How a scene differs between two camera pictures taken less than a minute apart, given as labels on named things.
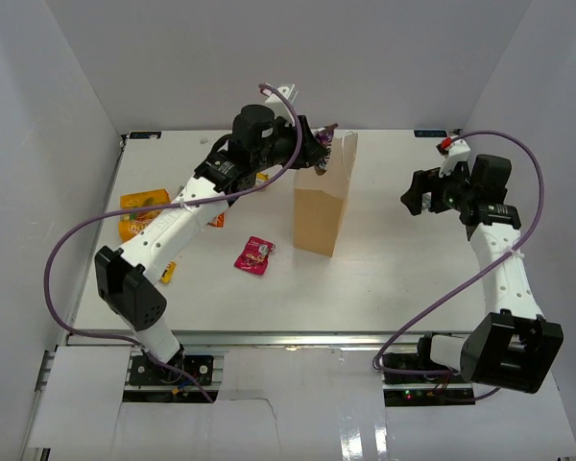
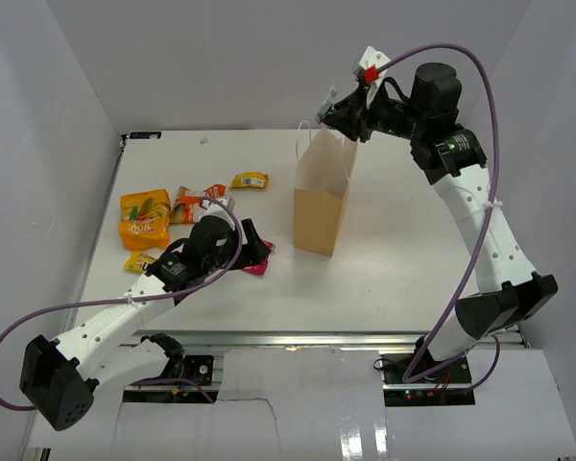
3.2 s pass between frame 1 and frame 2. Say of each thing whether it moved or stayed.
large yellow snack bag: stayed
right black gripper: moved
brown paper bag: stayed
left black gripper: moved
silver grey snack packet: moved
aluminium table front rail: stayed
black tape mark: stayed
